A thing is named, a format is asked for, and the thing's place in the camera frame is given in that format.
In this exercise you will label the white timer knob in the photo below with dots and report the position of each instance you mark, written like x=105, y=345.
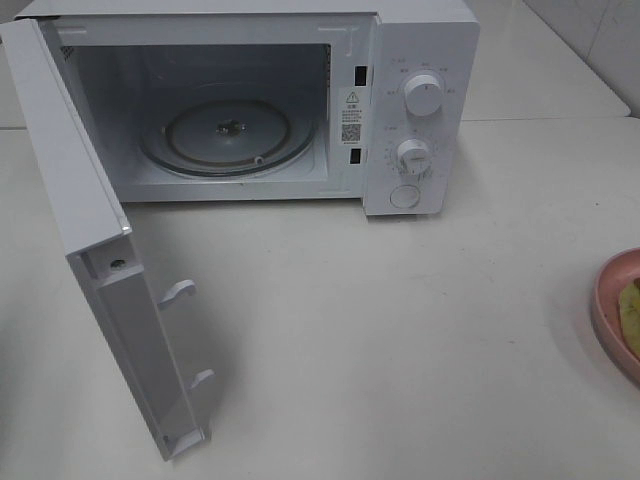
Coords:
x=414, y=156

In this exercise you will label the toy sandwich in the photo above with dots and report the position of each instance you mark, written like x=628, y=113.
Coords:
x=628, y=302

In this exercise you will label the white microwave oven body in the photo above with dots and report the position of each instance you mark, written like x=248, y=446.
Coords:
x=344, y=62

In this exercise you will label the pink plate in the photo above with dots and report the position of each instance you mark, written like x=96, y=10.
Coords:
x=613, y=276

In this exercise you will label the round white door button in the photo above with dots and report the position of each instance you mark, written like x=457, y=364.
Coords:
x=405, y=196

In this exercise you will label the upper white power knob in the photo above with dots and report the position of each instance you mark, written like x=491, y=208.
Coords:
x=423, y=93

